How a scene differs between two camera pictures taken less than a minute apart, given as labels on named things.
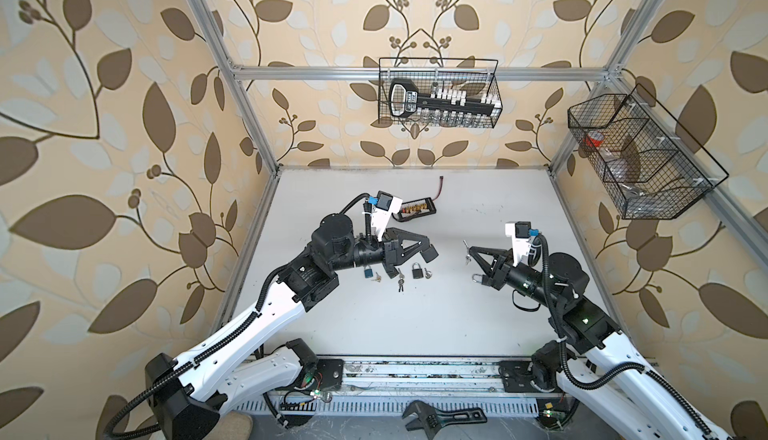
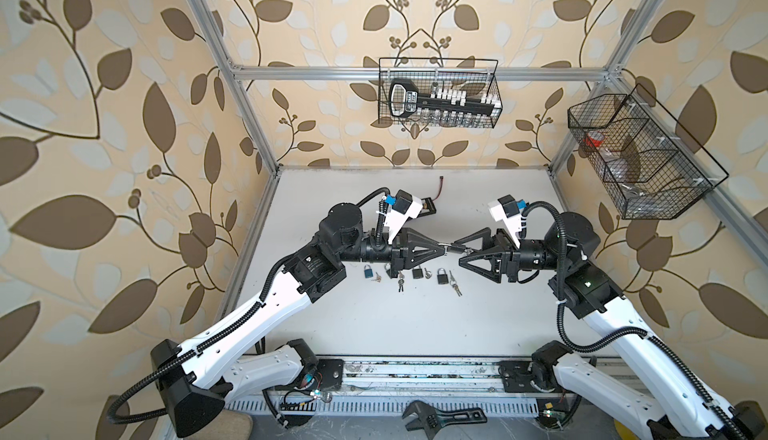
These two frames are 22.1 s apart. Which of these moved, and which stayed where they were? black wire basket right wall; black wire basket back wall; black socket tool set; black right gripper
Moved: black right gripper
Stayed: black socket tool set; black wire basket right wall; black wire basket back wall
